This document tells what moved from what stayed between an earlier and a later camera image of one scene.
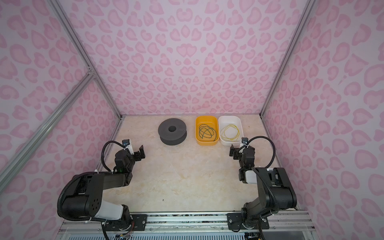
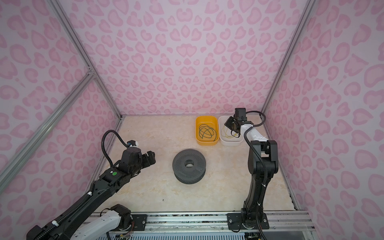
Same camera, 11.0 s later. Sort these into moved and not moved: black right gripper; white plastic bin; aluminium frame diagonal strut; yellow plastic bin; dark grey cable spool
Moved: dark grey cable spool; black right gripper
Not moved: white plastic bin; aluminium frame diagonal strut; yellow plastic bin
